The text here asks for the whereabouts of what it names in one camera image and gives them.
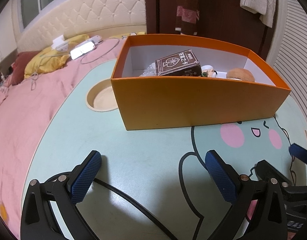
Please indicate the yellow pillow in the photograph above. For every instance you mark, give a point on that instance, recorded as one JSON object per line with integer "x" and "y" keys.
{"x": 51, "y": 59}

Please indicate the white charger adapter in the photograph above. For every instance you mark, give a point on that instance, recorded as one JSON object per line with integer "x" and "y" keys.
{"x": 59, "y": 44}

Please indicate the tan round plush toy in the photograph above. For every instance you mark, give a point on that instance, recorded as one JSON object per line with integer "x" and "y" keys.
{"x": 240, "y": 74}

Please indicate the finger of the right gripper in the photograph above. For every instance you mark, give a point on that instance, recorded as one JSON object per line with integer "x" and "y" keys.
{"x": 298, "y": 152}
{"x": 265, "y": 171}

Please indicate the maroon pink striped scarf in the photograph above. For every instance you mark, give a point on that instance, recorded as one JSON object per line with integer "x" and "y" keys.
{"x": 187, "y": 17}

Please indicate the brown playing card box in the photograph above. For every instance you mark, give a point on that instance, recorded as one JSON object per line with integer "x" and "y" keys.
{"x": 184, "y": 63}

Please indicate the pink bed blanket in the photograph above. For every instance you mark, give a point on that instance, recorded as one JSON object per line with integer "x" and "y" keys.
{"x": 26, "y": 110}

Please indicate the dark red pillow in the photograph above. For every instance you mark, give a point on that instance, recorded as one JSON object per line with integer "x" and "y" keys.
{"x": 20, "y": 64}

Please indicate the white haired doll figurine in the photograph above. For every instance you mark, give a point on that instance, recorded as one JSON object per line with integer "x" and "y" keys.
{"x": 208, "y": 71}

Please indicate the dark brown wooden door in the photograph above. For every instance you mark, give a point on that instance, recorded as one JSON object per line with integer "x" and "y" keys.
{"x": 219, "y": 19}

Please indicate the white louvered closet door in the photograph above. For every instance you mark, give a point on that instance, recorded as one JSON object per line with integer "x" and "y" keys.
{"x": 288, "y": 52}

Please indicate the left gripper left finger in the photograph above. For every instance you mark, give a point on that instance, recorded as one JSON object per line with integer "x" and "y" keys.
{"x": 38, "y": 220}

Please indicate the cream tufted headboard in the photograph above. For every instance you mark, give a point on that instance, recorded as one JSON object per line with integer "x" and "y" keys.
{"x": 74, "y": 17}

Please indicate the orange cardboard box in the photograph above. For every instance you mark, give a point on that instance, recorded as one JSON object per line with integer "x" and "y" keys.
{"x": 151, "y": 102}

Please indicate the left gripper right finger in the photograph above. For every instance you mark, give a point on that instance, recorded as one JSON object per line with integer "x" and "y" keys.
{"x": 268, "y": 220}

